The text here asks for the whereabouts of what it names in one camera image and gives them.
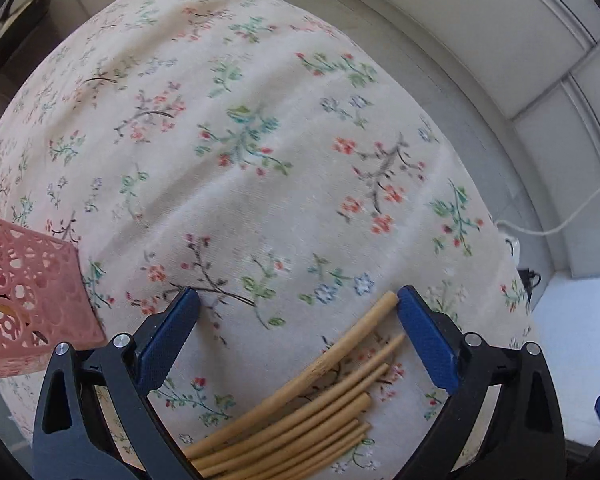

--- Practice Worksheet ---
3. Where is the dark object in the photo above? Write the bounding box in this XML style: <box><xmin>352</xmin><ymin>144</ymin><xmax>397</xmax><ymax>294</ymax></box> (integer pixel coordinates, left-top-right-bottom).
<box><xmin>0</xmin><ymin>0</ymin><xmax>56</xmax><ymax>76</ymax></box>

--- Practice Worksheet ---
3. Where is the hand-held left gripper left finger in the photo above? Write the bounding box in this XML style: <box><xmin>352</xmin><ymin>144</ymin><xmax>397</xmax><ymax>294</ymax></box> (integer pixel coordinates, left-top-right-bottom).
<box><xmin>32</xmin><ymin>287</ymin><xmax>203</xmax><ymax>480</ymax></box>

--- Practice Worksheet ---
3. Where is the pink perforated utensil holder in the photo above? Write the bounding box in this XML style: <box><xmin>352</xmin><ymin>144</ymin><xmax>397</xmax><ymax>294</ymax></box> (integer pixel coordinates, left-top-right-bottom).
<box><xmin>0</xmin><ymin>210</ymin><xmax>108</xmax><ymax>378</ymax></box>

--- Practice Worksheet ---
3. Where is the white power strip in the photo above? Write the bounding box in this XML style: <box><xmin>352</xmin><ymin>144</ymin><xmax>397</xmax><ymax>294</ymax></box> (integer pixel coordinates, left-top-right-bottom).
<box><xmin>500</xmin><ymin>232</ymin><xmax>523</xmax><ymax>267</ymax></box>

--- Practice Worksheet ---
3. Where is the floral tablecloth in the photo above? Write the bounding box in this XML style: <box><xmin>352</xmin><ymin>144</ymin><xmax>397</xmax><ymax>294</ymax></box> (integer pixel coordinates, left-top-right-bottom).
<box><xmin>0</xmin><ymin>0</ymin><xmax>536</xmax><ymax>480</ymax></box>

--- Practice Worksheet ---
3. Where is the white cable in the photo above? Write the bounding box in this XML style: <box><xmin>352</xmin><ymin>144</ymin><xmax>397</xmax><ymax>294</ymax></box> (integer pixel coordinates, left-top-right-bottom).
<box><xmin>495</xmin><ymin>180</ymin><xmax>600</xmax><ymax>236</ymax></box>

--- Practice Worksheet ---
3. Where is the white kitchen cabinet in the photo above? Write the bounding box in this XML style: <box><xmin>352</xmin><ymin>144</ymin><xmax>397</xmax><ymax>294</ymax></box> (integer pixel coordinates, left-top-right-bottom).
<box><xmin>290</xmin><ymin>0</ymin><xmax>600</xmax><ymax>281</ymax></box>

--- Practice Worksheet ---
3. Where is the bundle of wooden chopsticks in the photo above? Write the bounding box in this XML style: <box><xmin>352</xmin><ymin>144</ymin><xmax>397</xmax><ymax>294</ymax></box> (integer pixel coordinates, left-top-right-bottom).
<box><xmin>182</xmin><ymin>291</ymin><xmax>407</xmax><ymax>480</ymax></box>

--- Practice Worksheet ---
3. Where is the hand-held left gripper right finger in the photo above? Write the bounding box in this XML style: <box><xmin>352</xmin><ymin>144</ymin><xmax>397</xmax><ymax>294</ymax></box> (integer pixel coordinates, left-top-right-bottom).
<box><xmin>396</xmin><ymin>285</ymin><xmax>567</xmax><ymax>480</ymax></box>

